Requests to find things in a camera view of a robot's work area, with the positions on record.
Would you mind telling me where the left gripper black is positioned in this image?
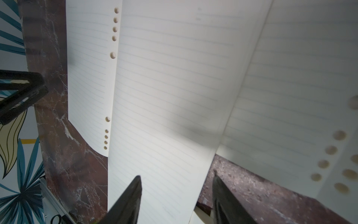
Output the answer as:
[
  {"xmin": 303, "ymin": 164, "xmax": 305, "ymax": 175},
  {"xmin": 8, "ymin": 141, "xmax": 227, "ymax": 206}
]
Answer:
[{"xmin": 1, "ymin": 70, "xmax": 48, "ymax": 125}]

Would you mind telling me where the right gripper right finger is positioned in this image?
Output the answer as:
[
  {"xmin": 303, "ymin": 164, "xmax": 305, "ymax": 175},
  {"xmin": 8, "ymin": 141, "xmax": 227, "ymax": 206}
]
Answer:
[{"xmin": 212, "ymin": 170, "xmax": 257, "ymax": 224}]

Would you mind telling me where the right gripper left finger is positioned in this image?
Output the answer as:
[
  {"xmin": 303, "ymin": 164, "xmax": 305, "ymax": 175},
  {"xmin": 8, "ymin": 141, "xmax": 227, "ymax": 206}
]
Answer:
[{"xmin": 98, "ymin": 175, "xmax": 142, "ymax": 224}]

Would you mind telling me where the open notebook back right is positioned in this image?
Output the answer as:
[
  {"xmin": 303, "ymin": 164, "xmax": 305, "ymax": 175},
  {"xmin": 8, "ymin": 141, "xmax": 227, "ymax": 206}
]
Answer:
[{"xmin": 217, "ymin": 1, "xmax": 358, "ymax": 224}]

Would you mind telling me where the open notebook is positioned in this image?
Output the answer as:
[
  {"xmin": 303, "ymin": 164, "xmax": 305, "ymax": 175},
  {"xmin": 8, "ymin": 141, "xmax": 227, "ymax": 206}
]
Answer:
[
  {"xmin": 65, "ymin": 1, "xmax": 272, "ymax": 224},
  {"xmin": 217, "ymin": 1, "xmax": 358, "ymax": 224}
]

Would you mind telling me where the open notebook back middle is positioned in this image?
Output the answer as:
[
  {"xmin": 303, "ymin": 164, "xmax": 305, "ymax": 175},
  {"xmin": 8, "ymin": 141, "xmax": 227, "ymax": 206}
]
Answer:
[{"xmin": 65, "ymin": 1, "xmax": 272, "ymax": 224}]

